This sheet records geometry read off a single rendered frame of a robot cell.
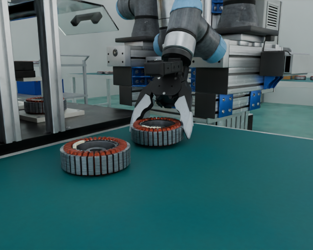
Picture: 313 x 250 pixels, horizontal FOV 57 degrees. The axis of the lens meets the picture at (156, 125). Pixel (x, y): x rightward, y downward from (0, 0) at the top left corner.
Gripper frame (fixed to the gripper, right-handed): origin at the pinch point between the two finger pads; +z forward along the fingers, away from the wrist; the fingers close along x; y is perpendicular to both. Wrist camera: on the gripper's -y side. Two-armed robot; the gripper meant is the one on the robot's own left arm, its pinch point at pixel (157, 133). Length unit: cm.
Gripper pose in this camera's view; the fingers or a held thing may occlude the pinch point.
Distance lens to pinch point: 61.4
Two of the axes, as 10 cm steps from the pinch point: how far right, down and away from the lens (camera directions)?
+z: -2.0, 9.4, -2.6
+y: 3.5, 3.2, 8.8
